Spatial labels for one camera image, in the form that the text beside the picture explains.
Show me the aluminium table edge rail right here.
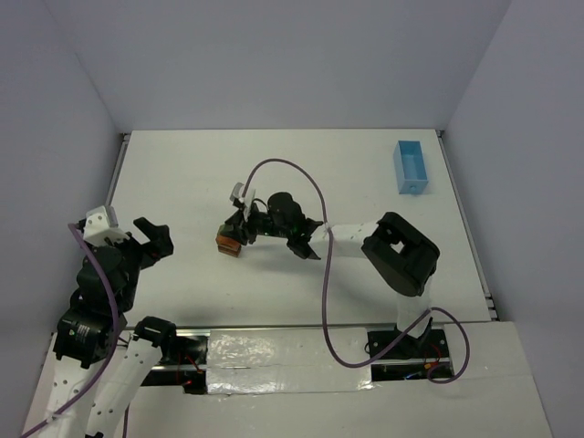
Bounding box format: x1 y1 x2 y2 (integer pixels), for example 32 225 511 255
435 130 500 321

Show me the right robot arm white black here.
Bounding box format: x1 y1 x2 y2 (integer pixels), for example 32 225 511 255
215 192 440 339

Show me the aluminium table edge rail left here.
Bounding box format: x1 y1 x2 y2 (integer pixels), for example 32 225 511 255
105 132 131 205

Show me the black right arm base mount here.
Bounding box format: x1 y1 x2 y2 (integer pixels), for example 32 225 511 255
364 319 449 362

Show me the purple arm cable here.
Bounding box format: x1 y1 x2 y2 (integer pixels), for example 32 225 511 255
244 158 473 383
20 222 133 438

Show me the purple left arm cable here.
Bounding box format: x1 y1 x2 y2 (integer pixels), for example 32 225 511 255
20 222 133 438

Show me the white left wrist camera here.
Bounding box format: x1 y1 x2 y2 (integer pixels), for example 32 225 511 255
83 205 130 247

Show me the blue plastic box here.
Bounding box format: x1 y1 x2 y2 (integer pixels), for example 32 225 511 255
393 141 429 195

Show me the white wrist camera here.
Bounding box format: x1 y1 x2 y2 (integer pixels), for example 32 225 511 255
229 182 256 221
83 205 130 247

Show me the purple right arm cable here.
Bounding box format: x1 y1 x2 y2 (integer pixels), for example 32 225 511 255
244 158 473 383

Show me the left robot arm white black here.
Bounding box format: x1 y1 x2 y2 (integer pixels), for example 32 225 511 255
39 213 177 437

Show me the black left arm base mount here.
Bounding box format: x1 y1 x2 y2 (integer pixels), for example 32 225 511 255
109 328 210 394

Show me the orange arch wood block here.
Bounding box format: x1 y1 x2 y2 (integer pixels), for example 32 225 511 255
215 234 241 248

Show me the silver tape white foam board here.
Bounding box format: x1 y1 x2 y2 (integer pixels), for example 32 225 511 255
206 328 373 395

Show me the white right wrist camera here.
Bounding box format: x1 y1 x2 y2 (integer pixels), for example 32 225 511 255
229 182 256 221

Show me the light tan rectangular wood block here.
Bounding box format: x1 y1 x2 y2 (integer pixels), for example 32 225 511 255
218 245 241 251

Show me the aluminium table edge rail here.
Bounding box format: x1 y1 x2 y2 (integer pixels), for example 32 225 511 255
435 130 500 321
105 132 131 205

